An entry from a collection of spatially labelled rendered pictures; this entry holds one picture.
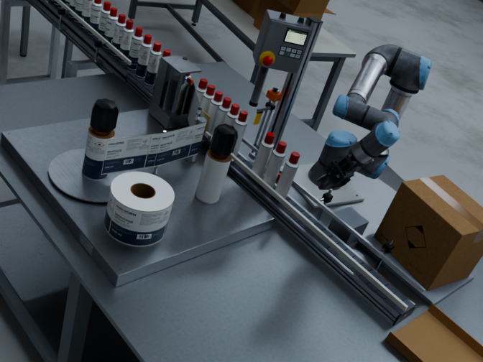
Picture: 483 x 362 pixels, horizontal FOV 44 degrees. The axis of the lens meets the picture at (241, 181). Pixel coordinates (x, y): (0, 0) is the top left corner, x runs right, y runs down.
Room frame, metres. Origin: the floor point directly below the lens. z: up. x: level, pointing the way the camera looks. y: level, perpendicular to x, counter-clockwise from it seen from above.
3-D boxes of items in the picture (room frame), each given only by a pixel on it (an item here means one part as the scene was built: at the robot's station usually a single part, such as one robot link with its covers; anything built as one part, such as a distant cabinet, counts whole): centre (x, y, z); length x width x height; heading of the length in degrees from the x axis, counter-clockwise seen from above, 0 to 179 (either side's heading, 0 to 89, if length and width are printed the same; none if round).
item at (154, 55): (2.49, 0.55, 0.98); 0.05 x 0.05 x 0.20
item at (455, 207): (1.89, -0.74, 0.99); 0.30 x 0.24 x 0.27; 42
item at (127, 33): (2.63, 0.73, 0.98); 0.05 x 0.05 x 0.20
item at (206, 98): (2.24, 0.24, 0.98); 0.05 x 0.05 x 0.20
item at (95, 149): (1.68, 0.50, 1.04); 0.09 x 0.09 x 0.29
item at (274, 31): (2.18, 0.02, 1.38); 0.17 x 0.10 x 0.19; 107
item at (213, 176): (1.78, 0.10, 1.03); 0.09 x 0.09 x 0.30
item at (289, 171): (1.93, -0.16, 0.98); 0.05 x 0.05 x 0.20
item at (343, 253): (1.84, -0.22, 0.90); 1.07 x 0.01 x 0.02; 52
